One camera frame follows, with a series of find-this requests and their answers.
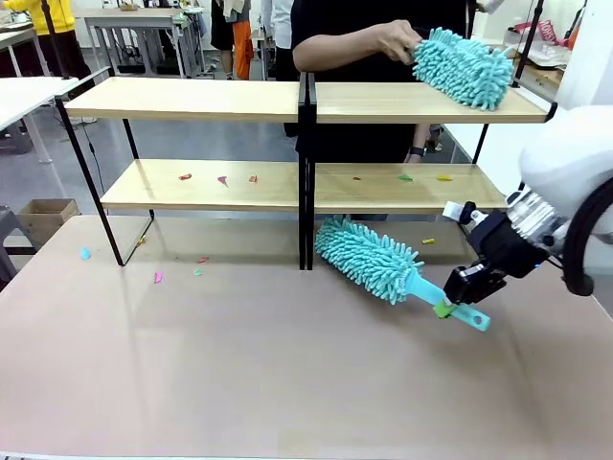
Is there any black tripod stand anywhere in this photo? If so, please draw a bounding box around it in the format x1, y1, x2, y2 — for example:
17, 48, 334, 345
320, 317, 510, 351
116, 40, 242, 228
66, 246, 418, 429
508, 0, 546, 90
40, 0, 80, 81

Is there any person's right forearm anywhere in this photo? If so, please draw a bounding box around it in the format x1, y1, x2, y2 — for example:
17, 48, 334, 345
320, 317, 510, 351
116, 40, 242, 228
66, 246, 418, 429
291, 21, 397, 73

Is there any white table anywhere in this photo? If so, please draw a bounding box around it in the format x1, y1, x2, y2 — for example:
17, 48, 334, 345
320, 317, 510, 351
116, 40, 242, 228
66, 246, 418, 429
443, 122, 528, 193
0, 76, 80, 165

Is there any person's left forearm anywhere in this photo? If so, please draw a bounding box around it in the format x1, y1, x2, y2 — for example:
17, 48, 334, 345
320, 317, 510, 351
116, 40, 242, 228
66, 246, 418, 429
409, 123, 431, 149

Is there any person's right hand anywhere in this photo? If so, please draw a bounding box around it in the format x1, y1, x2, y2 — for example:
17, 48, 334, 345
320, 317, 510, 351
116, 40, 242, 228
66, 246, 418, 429
376, 18, 426, 64

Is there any person in orange trousers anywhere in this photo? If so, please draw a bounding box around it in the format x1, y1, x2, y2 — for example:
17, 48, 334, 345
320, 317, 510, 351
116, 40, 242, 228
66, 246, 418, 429
209, 0, 255, 81

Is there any pink bag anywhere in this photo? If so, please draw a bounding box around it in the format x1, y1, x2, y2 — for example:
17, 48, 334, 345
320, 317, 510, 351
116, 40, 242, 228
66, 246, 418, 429
536, 18, 559, 47

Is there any person in black clothes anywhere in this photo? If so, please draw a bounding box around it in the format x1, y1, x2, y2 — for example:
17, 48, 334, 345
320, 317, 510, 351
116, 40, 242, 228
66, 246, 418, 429
282, 0, 474, 165

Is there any wooden workbench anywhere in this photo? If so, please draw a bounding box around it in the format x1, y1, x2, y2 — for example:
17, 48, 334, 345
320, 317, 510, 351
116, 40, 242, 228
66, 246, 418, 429
497, 43, 565, 90

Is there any person in yellow jacket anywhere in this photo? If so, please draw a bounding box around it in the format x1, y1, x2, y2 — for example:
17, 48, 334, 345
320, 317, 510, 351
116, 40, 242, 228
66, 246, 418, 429
0, 0, 92, 81

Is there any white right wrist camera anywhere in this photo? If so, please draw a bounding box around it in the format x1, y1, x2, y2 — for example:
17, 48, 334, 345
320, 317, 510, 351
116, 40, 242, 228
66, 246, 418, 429
442, 200, 478, 226

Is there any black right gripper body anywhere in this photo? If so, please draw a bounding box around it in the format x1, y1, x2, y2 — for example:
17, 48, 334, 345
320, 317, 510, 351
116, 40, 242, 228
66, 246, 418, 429
466, 209, 546, 280

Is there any teal microfiber duster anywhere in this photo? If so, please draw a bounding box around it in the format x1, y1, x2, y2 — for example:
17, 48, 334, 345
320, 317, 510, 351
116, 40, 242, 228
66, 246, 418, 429
410, 27, 516, 113
313, 215, 492, 334

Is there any grey metal table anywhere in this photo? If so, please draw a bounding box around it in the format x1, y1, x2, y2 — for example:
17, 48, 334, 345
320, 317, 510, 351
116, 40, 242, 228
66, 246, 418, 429
83, 5, 193, 79

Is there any wooden shelf unit black frame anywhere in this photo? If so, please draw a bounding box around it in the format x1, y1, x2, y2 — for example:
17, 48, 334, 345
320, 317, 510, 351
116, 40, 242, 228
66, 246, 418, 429
55, 66, 310, 272
306, 71, 559, 272

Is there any cardboard box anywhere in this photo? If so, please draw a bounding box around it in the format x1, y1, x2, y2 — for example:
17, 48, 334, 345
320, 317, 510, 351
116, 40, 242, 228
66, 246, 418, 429
16, 197, 80, 246

